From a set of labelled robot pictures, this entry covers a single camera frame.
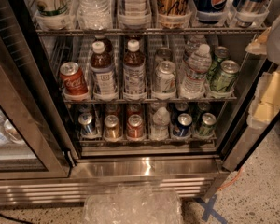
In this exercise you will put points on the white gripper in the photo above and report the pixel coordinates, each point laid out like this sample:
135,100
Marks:
279,40

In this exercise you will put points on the front green 7up can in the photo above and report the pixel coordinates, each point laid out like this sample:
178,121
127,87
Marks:
225,76

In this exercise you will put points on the green 7up can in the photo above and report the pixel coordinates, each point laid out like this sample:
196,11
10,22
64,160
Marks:
225,76
220,54

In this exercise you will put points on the rear green 7up can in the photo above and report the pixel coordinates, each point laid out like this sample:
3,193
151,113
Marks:
220,54

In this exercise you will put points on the green can bottom shelf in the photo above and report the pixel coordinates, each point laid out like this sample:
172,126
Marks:
207,124

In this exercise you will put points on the blue Pepsi can bottom shelf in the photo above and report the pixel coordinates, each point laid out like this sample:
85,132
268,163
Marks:
182,125

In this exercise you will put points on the small water bottle bottom shelf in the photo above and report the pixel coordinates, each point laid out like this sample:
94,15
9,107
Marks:
160,124

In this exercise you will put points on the red can bottom shelf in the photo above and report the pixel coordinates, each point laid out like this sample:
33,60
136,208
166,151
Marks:
135,127

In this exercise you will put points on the gold can bottom shelf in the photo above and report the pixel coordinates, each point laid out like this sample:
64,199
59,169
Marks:
111,126

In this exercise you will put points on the stainless steel display fridge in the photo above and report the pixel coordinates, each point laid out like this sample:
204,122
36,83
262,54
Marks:
68,148

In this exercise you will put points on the top shelf clear water bottle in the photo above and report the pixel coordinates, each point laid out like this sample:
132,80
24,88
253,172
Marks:
94,14

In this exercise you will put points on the blue can bottom shelf left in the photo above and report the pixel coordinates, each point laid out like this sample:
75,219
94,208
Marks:
87,122

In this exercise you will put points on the red Coca-Cola can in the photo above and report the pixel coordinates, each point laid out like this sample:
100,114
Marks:
73,78

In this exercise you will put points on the glass fridge door left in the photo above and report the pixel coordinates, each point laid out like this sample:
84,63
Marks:
38,155

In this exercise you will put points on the front clear water bottle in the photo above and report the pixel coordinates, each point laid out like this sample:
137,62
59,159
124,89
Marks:
197,67

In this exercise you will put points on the rear clear water bottle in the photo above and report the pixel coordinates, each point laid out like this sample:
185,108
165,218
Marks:
193,44

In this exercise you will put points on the front right iced tea bottle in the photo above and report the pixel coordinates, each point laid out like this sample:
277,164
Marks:
134,72

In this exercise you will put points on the iced tea bottle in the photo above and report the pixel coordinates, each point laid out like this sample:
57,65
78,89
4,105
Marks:
103,69
134,72

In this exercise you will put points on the blue tape cross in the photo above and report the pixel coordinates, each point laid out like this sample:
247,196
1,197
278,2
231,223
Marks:
209,211

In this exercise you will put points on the rear left tea bottle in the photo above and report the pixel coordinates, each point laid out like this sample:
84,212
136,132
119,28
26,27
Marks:
107,43

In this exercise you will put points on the front left iced tea bottle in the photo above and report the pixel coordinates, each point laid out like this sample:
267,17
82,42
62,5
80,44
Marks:
103,69

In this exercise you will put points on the clear plastic wrapped pack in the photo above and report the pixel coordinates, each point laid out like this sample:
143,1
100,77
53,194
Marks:
134,205

